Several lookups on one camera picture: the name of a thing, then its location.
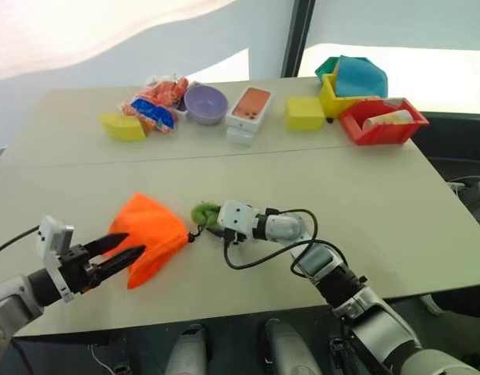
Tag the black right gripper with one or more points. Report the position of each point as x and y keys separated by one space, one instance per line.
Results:
x=233 y=237

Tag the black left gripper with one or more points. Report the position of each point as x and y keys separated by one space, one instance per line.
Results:
x=75 y=267

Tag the green fuzzy item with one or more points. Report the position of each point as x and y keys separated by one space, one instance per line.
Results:
x=198 y=211

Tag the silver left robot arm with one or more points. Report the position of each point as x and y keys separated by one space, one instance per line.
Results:
x=9 y=302

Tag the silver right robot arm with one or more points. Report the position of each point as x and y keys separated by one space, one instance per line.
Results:
x=380 y=320

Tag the white tube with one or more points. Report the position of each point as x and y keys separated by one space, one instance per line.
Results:
x=388 y=118

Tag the small white tray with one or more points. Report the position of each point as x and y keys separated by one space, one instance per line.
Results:
x=181 y=109

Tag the purple bowl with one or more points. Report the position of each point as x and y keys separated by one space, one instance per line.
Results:
x=205 y=103

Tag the phone box with orange picture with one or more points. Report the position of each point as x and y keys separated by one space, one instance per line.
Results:
x=249 y=107

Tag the grey rounded foot shape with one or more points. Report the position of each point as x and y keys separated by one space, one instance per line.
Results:
x=187 y=351
x=288 y=351

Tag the yellow sponge block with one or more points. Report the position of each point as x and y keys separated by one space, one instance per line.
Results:
x=122 y=127

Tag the blue packet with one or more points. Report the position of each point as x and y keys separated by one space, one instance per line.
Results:
x=153 y=113

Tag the orange snack bag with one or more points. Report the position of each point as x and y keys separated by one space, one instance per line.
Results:
x=163 y=91

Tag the yellow square box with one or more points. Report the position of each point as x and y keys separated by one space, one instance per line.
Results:
x=305 y=114

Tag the yellow plastic bin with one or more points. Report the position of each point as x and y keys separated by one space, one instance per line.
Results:
x=333 y=99

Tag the red plastic bin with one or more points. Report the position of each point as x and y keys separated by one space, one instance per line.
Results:
x=380 y=133

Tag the green plastic bin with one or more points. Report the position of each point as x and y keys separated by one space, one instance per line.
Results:
x=324 y=70

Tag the teal folded sheet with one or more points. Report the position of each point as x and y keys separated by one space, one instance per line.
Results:
x=360 y=78

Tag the dark window pillar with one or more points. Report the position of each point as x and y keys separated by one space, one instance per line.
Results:
x=298 y=35

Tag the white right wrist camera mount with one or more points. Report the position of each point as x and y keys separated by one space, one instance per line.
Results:
x=235 y=216

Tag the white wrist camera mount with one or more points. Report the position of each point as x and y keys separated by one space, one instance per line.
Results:
x=54 y=238
x=235 y=216

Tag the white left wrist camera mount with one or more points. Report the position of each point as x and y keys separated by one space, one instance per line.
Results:
x=54 y=238

